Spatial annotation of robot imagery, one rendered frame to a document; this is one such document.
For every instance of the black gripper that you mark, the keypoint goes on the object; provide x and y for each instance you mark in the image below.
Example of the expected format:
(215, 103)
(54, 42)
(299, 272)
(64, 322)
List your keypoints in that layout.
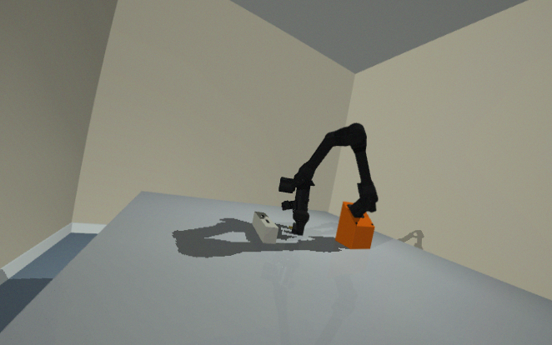
(301, 215)

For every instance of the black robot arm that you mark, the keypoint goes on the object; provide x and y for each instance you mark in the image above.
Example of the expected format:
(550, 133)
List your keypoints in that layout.
(355, 136)

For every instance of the black two-prong charger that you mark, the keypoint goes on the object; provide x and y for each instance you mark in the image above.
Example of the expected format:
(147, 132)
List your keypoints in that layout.
(294, 231)

